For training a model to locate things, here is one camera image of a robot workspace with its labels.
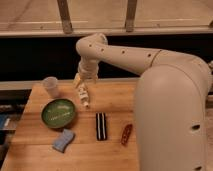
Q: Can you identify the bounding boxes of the blue sponge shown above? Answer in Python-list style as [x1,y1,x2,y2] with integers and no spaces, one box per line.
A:
[52,129,75,153]

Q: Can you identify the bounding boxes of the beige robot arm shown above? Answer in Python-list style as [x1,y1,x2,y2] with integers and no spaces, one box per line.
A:
[76,33,212,171]

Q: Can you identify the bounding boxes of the left metal railing post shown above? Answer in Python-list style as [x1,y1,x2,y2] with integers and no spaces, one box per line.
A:
[57,0,73,34]

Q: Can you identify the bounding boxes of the right metal railing post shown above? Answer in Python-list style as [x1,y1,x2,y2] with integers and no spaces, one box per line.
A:
[125,0,137,32]

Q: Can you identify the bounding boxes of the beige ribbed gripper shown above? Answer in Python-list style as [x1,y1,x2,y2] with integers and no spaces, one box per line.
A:
[73,58,99,88]

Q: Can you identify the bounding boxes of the metal railing post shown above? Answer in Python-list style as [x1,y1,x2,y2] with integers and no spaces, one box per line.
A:
[57,0,73,34]
[125,0,137,32]

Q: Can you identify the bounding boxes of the clear plastic cup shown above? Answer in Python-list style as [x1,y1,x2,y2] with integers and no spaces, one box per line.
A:
[42,77,59,98]

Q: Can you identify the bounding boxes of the white tube bottle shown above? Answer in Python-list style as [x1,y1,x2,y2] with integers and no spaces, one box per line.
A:
[78,83,89,107]

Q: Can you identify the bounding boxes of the green bowl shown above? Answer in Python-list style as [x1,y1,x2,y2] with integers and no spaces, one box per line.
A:
[41,99,76,129]

